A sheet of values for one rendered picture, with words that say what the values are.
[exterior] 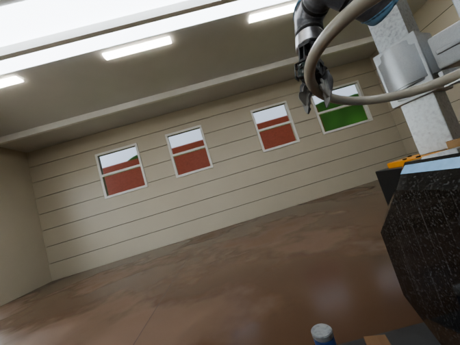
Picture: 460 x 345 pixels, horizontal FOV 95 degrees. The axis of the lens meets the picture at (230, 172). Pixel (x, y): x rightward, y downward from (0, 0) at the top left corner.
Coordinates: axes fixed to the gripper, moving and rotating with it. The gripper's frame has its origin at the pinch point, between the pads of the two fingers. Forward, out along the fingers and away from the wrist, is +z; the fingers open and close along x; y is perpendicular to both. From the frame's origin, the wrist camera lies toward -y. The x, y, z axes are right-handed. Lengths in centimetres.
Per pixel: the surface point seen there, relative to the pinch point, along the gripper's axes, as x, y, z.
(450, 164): 27.1, -22.5, 19.3
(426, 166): 22.0, -28.4, 18.3
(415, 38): 25, -101, -75
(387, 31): 12, -104, -91
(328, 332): -22, -48, 89
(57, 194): -810, -20, -21
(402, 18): 21, -101, -93
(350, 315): -24, -87, 94
